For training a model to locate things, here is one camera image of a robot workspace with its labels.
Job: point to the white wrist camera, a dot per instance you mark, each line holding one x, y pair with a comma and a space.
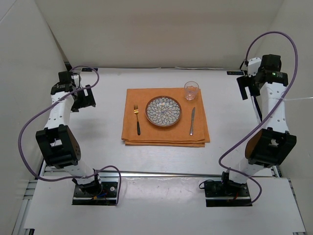
76, 80
253, 66

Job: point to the metal rail bar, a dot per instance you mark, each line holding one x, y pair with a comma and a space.
110, 173

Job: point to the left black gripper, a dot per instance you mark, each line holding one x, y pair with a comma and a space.
87, 101

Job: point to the orange cloth napkin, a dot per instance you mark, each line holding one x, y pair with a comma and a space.
176, 135

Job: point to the black logo label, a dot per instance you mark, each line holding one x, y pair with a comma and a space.
237, 73

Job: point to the clear drinking glass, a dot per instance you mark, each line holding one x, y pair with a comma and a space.
191, 89

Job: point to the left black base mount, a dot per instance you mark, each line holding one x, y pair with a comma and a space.
97, 193

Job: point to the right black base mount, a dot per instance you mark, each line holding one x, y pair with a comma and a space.
216, 195

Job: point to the gold fork dark handle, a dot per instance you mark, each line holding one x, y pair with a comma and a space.
136, 112

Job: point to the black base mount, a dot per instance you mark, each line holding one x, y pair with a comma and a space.
216, 195
97, 193

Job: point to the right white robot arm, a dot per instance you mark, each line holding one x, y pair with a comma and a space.
272, 143

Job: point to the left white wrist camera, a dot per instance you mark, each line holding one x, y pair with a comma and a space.
76, 80

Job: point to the floral patterned plate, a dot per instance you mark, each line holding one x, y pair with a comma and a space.
163, 111

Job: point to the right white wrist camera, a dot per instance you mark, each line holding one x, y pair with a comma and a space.
253, 66

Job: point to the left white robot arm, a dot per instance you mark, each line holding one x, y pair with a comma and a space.
56, 141

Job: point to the silver table knife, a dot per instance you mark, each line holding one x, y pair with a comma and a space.
192, 121

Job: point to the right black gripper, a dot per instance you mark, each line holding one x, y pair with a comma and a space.
243, 82

